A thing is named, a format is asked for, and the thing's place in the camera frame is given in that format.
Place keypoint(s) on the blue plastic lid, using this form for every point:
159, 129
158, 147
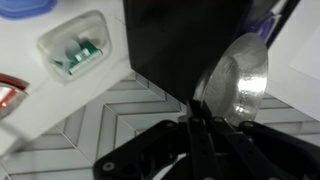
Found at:
23, 7

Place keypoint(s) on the clear container with green item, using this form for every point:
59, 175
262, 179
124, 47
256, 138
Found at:
75, 50

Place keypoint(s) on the black microwave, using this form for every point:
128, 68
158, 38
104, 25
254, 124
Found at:
180, 46

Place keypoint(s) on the purple object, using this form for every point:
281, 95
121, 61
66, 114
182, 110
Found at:
266, 27

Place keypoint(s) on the red-rimmed clear object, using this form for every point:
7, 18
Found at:
10, 93

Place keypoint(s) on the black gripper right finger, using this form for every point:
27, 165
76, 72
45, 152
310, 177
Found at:
253, 150

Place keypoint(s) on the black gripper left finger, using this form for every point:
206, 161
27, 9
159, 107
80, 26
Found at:
196, 146

